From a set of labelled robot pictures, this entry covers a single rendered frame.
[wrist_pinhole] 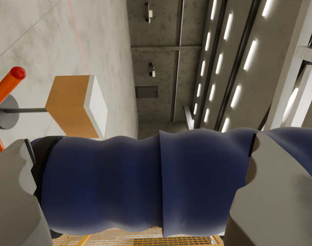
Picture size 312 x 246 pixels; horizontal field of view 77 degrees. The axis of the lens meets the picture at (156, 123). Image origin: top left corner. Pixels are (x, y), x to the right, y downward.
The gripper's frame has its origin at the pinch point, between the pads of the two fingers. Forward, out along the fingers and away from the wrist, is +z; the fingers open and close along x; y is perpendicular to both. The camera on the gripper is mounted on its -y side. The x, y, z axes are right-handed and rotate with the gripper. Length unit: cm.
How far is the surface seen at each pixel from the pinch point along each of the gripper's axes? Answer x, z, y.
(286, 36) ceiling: 417, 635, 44
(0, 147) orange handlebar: -32.8, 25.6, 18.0
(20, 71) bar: -21.5, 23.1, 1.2
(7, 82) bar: -24.0, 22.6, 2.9
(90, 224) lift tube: -11.9, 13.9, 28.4
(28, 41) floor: -158, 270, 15
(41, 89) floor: -158, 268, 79
